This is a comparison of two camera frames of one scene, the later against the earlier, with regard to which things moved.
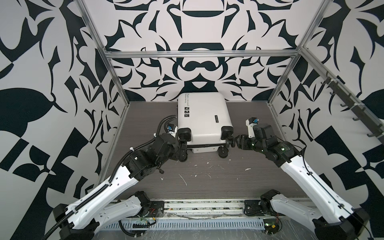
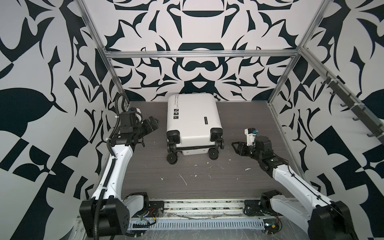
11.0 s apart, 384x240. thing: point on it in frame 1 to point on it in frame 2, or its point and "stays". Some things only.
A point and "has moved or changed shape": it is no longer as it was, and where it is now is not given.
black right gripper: x=243 y=141 to x=242 y=146
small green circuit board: x=271 y=225 stays
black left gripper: x=175 y=154 to x=149 y=127
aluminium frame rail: x=200 y=53 stays
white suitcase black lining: x=204 y=124 has moved or changed shape
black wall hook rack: x=357 y=108 stays
